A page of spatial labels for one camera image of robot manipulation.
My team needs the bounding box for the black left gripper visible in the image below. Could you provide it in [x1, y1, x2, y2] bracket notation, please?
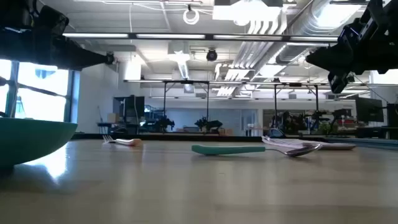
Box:
[18, 5, 107, 71]

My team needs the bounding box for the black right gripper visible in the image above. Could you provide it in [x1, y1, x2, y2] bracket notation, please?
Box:
[306, 19, 379, 93]

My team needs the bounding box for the fork with peach handle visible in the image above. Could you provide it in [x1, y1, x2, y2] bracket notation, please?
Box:
[102, 134, 143, 147]

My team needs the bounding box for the green plastic plate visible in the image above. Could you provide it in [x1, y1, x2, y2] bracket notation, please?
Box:
[0, 117, 78, 167]

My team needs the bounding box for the spoon with teal handle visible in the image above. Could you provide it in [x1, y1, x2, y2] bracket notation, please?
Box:
[191, 143, 323, 158]

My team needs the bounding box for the black cabinet with monitor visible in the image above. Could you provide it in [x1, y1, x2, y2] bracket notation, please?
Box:
[113, 95, 146, 134]

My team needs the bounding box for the pink folded cloth napkin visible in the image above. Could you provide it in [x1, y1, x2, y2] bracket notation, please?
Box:
[261, 136, 357, 151]

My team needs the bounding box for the long ceiling light bar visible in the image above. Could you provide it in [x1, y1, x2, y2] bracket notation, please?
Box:
[62, 32, 340, 43]

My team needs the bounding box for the silver ventilation duct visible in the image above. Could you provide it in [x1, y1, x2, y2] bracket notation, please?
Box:
[275, 0, 369, 65]

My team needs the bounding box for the black workstation frame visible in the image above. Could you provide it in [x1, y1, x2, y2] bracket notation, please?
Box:
[162, 80, 211, 124]
[273, 82, 320, 128]

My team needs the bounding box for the black frame clamp hook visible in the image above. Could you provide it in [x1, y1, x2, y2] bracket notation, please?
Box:
[267, 127, 286, 139]

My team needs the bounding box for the white coiled ceiling cable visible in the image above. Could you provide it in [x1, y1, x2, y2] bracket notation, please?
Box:
[182, 7, 200, 26]

